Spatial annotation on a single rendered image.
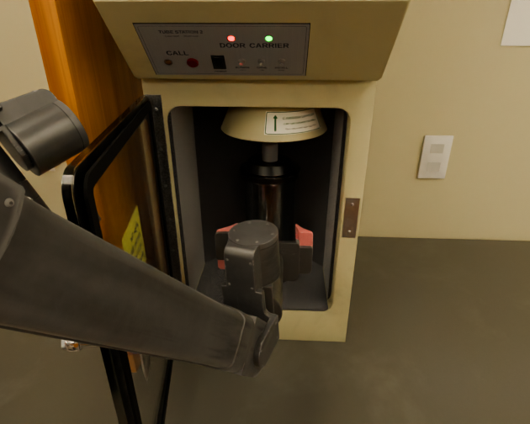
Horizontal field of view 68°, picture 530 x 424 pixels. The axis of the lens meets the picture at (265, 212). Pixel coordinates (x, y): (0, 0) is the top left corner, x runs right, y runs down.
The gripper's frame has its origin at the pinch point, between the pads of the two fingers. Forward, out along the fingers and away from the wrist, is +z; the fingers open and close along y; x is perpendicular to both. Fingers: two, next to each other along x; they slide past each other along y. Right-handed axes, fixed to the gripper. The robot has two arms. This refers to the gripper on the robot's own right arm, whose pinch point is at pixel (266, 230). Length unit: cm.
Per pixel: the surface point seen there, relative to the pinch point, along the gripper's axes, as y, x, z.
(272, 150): -0.6, -10.3, 9.5
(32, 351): 42.3, 23.0, -6.1
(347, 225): -12.8, -1.5, -0.6
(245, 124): 3.3, -16.5, 3.1
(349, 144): -12.0, -14.6, -0.2
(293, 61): -3.6, -26.3, -5.1
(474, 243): -53, 24, 37
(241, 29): 2.2, -30.1, -8.6
